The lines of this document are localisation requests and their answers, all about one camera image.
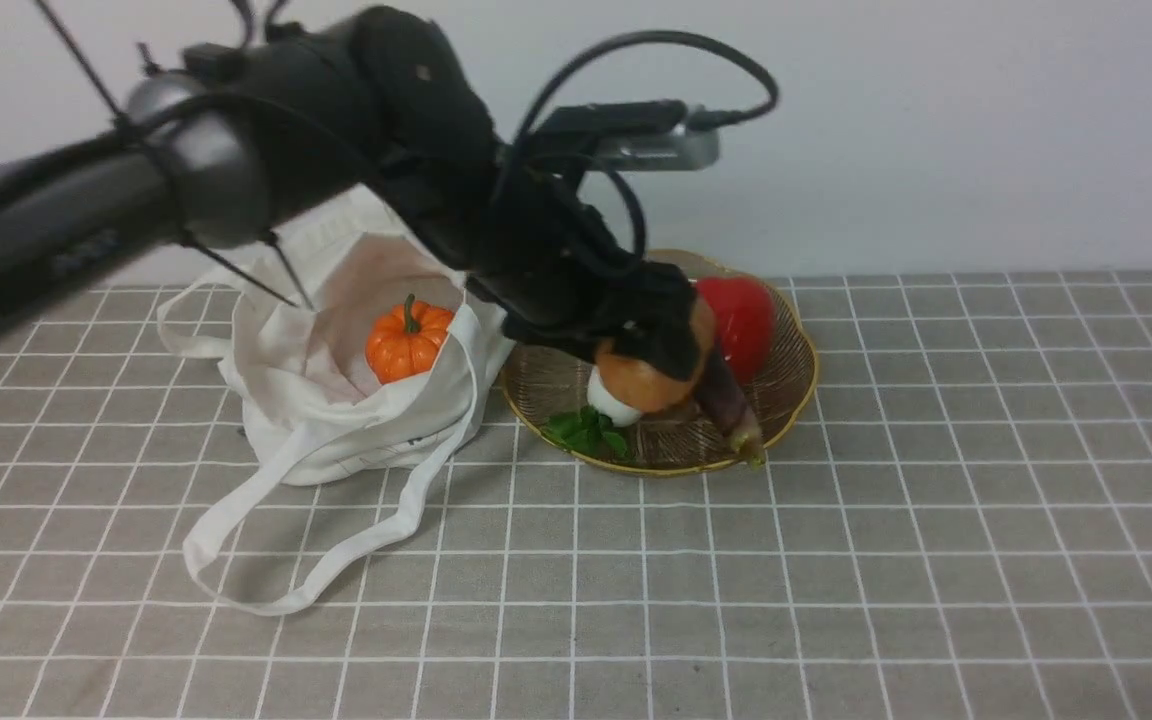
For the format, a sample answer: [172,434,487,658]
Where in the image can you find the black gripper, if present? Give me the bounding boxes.
[391,150,708,381]

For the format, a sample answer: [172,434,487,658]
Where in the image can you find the brown potato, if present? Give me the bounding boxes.
[594,297,717,414]

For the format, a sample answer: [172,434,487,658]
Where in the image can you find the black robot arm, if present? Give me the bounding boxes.
[0,6,712,395]

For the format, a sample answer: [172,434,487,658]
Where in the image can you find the white cloth tote bag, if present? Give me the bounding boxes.
[156,187,515,617]

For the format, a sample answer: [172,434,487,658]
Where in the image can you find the red bell pepper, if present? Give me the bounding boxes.
[696,275,774,386]

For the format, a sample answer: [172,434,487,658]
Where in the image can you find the white radish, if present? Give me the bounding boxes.
[586,366,644,429]

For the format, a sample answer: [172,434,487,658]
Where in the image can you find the dark purple eggplant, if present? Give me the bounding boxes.
[692,342,765,467]

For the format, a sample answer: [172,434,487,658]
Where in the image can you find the woven bamboo basket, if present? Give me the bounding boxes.
[502,249,818,477]

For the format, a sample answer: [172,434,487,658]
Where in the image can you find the green leafy herb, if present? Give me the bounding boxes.
[541,406,630,461]

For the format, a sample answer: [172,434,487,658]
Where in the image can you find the small orange pumpkin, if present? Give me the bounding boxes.
[365,293,454,384]

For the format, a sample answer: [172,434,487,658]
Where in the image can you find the grey checkered tablecloth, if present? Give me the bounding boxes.
[0,272,1152,719]

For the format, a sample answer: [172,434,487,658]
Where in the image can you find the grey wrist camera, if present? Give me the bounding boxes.
[526,100,721,172]

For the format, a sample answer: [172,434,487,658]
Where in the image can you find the black camera cable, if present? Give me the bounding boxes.
[492,30,780,276]

